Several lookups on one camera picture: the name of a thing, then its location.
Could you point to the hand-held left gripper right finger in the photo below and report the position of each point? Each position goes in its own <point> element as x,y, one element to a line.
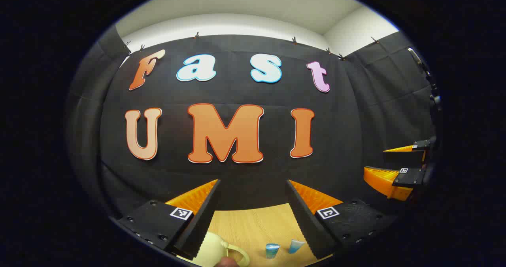
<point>304,219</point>

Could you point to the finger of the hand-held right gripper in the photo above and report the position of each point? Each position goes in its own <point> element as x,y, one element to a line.
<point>407,156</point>
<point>409,177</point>

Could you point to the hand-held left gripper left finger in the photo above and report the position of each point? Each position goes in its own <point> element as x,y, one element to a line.
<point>203,219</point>

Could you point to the blue white skincare tube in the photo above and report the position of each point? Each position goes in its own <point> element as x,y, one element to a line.
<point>295,246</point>

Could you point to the blue skincare bottle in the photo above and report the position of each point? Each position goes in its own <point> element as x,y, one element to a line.
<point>272,251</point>

